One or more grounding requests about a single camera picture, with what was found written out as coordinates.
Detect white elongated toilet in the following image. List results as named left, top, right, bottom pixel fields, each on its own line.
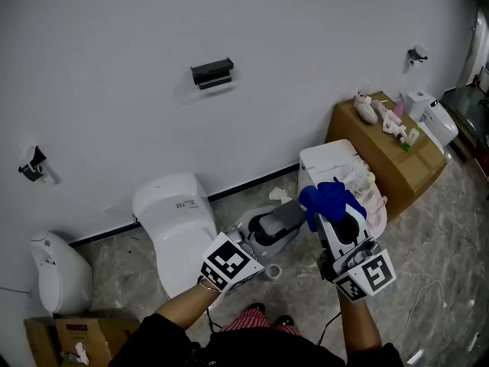
left=131, top=172, right=219, bottom=300

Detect black toilet paper holder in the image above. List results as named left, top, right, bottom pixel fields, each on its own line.
left=18, top=145, right=61, bottom=186

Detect large cardboard box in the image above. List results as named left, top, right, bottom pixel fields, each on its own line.
left=325, top=92, right=449, bottom=223

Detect thin gold bracelet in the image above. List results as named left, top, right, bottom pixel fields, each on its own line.
left=197, top=276, right=223, bottom=294

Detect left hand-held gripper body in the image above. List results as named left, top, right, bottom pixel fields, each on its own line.
left=198, top=223, right=265, bottom=294

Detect white wall-mounted urinal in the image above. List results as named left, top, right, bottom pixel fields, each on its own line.
left=29, top=230, right=94, bottom=315

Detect person's left forearm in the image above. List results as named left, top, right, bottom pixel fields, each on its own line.
left=154, top=281, right=222, bottom=330

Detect blue cleaning cloth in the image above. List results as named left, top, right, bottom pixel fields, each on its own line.
left=298, top=177, right=355, bottom=233

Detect black wall shelf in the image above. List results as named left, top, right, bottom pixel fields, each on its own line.
left=189, top=56, right=235, bottom=91

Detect small black paper holder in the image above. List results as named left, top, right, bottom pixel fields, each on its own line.
left=406, top=43, right=429, bottom=67

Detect white square-tank toilet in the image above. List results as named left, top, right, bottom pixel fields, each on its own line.
left=404, top=89, right=446, bottom=155

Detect white tankless toilet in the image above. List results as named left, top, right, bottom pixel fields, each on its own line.
left=298, top=138, right=389, bottom=240

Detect dark raised platform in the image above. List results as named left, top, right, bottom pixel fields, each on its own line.
left=441, top=86, right=489, bottom=164

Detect red checked trousers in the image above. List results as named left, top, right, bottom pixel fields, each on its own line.
left=219, top=307, right=303, bottom=336

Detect white paper wad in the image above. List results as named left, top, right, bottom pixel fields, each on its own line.
left=74, top=341, right=91, bottom=365

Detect white door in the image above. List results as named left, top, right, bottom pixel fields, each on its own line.
left=456, top=8, right=489, bottom=91

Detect white floor cable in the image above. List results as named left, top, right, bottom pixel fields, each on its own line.
left=389, top=279, right=448, bottom=343

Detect crumpled cardboard box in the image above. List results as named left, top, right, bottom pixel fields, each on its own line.
left=23, top=315, right=141, bottom=367

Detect crumpled white tissue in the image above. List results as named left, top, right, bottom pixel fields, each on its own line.
left=267, top=187, right=291, bottom=202

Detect person's right forearm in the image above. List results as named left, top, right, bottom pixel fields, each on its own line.
left=335, top=288, right=383, bottom=353

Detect white bottle green cap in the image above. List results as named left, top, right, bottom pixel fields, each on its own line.
left=400, top=126, right=421, bottom=151

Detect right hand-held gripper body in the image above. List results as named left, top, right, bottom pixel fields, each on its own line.
left=319, top=236, right=397, bottom=304

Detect person in black shirt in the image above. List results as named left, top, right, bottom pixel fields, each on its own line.
left=108, top=311, right=406, bottom=367

